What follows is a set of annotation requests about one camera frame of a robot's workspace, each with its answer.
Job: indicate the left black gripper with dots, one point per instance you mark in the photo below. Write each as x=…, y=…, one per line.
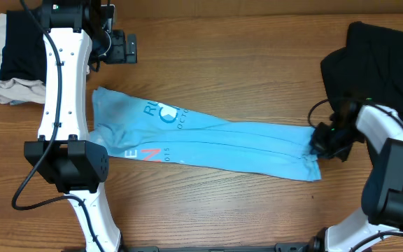
x=119, y=55

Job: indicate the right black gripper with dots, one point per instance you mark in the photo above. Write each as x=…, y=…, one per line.
x=318, y=143

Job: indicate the light blue printed t-shirt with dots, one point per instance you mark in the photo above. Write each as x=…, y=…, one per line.
x=140, y=129

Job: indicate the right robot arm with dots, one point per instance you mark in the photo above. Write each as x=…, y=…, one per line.
x=380, y=214

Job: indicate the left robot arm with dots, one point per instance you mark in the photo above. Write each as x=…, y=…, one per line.
x=78, y=37

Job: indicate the black t-shirt on right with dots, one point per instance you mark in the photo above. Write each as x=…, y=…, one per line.
x=370, y=66

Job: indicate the folded black garment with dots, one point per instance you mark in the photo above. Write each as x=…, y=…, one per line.
x=23, y=55

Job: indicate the folded beige garment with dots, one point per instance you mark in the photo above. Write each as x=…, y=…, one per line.
x=18, y=90

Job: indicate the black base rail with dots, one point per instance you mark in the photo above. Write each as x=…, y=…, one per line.
x=215, y=249

